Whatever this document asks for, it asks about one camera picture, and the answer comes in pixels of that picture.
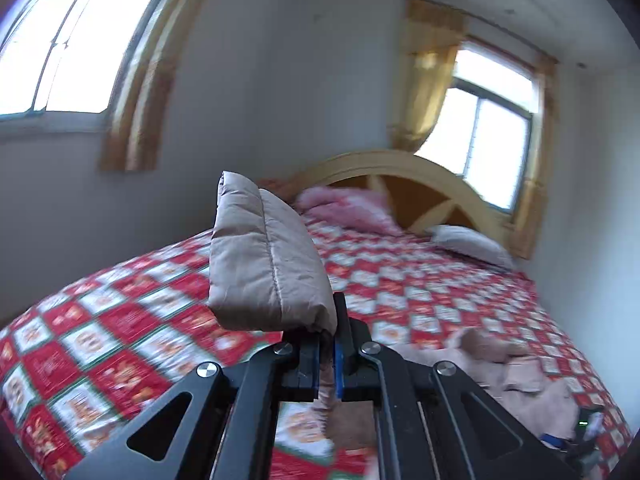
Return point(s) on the grey white pillow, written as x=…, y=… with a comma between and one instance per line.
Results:
x=470, y=242

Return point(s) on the beige quilted down coat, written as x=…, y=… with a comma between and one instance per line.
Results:
x=260, y=260

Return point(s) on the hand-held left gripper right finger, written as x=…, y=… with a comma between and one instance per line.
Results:
x=340, y=370

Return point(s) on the window behind headboard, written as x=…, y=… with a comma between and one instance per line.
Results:
x=495, y=130

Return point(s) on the wooden arched headboard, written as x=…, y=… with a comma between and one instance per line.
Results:
x=440, y=170

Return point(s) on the yellow curtain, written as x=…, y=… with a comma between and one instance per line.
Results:
x=145, y=85
x=425, y=75
x=537, y=160

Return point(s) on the pink fluffy pillow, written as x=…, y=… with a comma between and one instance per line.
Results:
x=345, y=205

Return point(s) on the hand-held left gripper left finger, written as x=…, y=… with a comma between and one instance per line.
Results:
x=307, y=370

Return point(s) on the large side window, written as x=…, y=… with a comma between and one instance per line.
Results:
x=75, y=35

